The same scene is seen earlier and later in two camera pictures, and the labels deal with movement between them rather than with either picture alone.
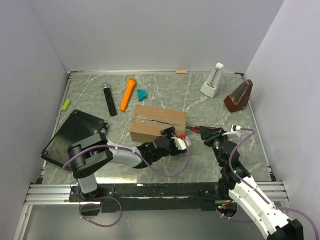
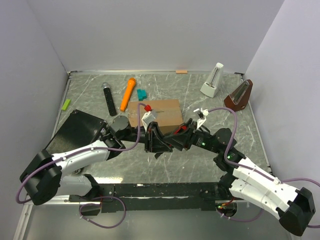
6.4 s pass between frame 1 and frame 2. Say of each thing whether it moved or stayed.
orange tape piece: stayed
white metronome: stayed
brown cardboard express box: moved
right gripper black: moved
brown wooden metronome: stayed
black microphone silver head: stayed
